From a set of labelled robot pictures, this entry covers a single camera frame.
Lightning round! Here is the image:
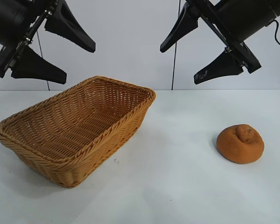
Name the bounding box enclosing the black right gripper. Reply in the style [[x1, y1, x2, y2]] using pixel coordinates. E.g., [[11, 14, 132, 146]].
[[160, 0, 280, 85]]

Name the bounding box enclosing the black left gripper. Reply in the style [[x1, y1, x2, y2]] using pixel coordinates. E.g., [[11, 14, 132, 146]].
[[0, 0, 96, 85]]

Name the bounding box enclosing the tan woven wicker basket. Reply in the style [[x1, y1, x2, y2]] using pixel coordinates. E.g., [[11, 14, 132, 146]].
[[0, 75, 157, 189]]

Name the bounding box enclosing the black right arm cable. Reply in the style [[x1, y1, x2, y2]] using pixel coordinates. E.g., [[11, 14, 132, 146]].
[[267, 20, 280, 49]]

